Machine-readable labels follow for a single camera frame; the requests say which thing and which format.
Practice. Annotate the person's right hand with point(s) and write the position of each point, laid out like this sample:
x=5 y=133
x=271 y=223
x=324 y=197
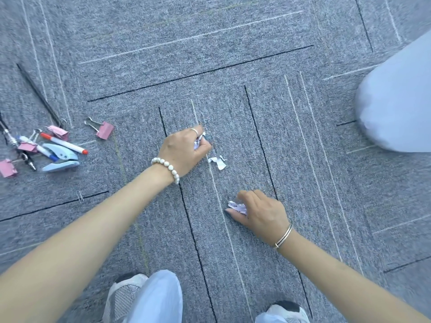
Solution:
x=266 y=216

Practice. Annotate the person's left hand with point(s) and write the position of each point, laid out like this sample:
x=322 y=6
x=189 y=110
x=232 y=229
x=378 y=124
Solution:
x=178 y=151

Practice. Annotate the person's right thumb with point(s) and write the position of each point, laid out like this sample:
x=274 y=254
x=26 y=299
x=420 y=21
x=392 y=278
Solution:
x=236 y=215

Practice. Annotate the person's left fingers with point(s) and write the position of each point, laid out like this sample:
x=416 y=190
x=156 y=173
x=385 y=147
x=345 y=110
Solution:
x=198 y=131

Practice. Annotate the person's right forearm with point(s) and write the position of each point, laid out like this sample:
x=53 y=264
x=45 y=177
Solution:
x=343 y=285

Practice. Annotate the person's left forearm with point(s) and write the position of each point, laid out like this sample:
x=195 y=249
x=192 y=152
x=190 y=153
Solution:
x=84 y=238

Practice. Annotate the torn white paper scrap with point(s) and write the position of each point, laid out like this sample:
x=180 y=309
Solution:
x=219 y=162

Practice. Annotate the silver bangle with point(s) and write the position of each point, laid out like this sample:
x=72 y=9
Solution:
x=284 y=237

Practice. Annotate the pink binder clip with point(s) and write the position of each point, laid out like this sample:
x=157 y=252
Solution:
x=28 y=146
x=8 y=168
x=58 y=132
x=105 y=129

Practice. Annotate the person's right trouser leg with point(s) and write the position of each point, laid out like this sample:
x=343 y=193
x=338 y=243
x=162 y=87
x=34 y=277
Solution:
x=266 y=318

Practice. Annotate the person's trouser leg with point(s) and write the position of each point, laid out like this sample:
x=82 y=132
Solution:
x=266 y=318
x=160 y=297

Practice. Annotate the person's right white shoe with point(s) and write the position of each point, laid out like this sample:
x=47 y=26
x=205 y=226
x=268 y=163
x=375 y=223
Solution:
x=291 y=313

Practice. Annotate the person's white shoe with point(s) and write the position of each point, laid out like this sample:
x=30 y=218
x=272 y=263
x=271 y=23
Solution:
x=291 y=313
x=122 y=296

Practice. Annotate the person's left trouser leg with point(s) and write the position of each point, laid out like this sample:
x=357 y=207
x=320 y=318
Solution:
x=160 y=297

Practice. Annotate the white marker with red cap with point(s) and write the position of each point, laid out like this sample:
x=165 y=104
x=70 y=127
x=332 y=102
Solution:
x=64 y=143

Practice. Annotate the silver paper clip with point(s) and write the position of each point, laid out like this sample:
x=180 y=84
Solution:
x=80 y=196

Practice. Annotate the person's left white shoe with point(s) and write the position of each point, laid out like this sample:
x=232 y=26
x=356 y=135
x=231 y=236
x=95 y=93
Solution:
x=122 y=296

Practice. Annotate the light blue hole punch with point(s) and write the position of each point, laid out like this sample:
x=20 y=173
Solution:
x=60 y=158

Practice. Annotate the white pen with blue cap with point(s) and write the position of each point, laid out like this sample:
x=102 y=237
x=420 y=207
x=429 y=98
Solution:
x=35 y=146

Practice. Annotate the thin black rod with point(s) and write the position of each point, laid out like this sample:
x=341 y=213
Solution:
x=38 y=94

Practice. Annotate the black and silver clip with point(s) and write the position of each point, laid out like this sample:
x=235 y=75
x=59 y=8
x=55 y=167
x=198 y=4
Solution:
x=30 y=163

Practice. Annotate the silver metal clasp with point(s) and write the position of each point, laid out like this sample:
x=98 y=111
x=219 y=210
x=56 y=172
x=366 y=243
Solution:
x=13 y=141

